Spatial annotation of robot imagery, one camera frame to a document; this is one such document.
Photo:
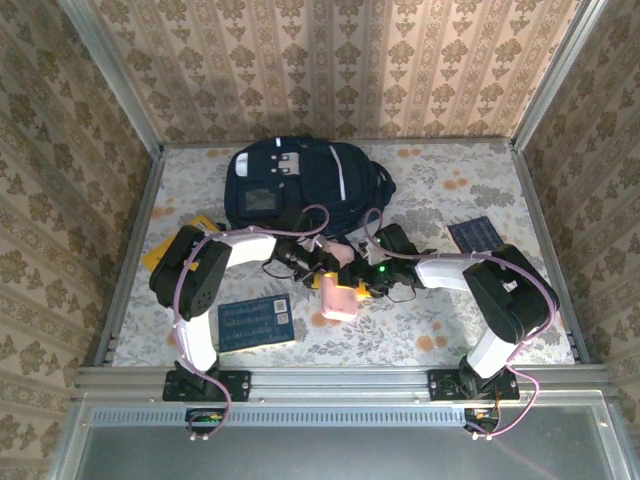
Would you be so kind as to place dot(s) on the pink pencil case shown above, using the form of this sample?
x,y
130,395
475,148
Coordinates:
x,y
340,305

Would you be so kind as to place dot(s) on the dark blue book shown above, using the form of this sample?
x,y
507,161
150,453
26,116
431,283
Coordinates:
x,y
255,325
472,235

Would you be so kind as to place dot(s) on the navy blue backpack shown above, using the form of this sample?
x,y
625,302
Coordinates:
x,y
320,180

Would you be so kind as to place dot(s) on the yellow book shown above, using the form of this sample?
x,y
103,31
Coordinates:
x,y
157,257

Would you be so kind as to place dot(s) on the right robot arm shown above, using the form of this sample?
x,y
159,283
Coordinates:
x,y
440,272

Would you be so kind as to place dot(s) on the floral tablecloth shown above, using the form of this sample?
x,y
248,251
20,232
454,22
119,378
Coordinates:
x,y
400,340

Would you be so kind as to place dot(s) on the slotted metal vent strip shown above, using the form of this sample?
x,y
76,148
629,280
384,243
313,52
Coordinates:
x,y
325,416

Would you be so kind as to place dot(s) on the grey metal sheet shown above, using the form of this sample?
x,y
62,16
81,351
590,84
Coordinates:
x,y
325,455

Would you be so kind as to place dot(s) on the wide aluminium rail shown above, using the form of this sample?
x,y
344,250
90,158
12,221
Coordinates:
x,y
340,382

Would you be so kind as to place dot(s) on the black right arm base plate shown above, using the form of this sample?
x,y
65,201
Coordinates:
x,y
442,385

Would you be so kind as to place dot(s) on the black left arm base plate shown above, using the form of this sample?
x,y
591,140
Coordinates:
x,y
240,385

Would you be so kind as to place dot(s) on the thin aluminium rail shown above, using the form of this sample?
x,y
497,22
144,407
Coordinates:
x,y
450,142

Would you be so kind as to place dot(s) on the aluminium side rail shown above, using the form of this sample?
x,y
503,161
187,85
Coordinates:
x,y
531,200
146,190

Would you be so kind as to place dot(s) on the aluminium frame post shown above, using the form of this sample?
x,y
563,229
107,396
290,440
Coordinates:
x,y
556,75
117,75

